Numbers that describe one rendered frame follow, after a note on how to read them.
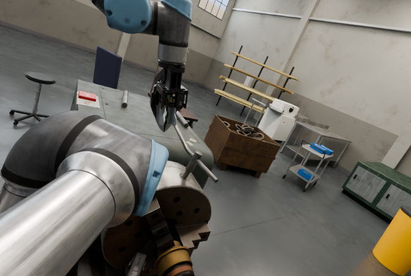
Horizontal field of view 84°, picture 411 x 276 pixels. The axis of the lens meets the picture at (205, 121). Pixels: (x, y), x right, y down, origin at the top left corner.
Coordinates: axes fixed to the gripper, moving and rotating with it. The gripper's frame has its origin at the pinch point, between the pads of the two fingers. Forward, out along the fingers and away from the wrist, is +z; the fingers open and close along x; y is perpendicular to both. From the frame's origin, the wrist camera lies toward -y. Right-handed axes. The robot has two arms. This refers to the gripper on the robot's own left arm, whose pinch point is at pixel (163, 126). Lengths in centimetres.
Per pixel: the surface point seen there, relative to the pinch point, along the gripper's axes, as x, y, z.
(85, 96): -20.9, -30.9, 0.9
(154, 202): -6.7, 18.3, 11.8
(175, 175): 0.8, 11.7, 9.7
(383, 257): 316, -4, 211
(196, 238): 4.8, 22.1, 24.5
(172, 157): 3.9, 0.0, 11.6
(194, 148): 13.9, -3.8, 11.5
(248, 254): 112, -46, 167
